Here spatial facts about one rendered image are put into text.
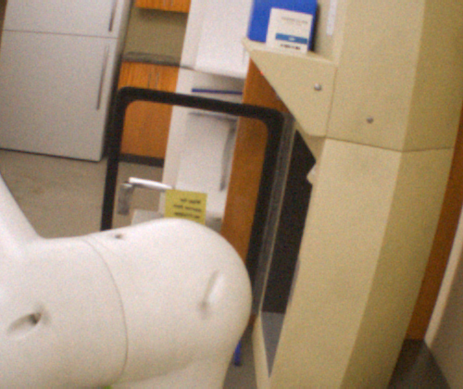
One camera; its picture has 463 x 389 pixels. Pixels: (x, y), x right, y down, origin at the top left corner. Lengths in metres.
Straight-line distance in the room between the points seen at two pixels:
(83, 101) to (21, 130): 0.67
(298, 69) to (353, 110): 0.09
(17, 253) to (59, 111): 5.60
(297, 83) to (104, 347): 0.56
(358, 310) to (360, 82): 0.33
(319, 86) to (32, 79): 5.22
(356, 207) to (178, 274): 0.53
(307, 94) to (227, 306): 0.49
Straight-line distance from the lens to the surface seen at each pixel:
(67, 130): 5.98
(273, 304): 1.27
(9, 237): 0.39
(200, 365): 0.44
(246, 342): 1.31
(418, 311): 1.44
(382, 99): 0.89
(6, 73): 6.07
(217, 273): 0.43
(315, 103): 0.87
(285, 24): 0.95
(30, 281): 0.36
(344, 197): 0.91
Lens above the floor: 1.56
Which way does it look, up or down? 16 degrees down
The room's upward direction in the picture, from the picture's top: 9 degrees clockwise
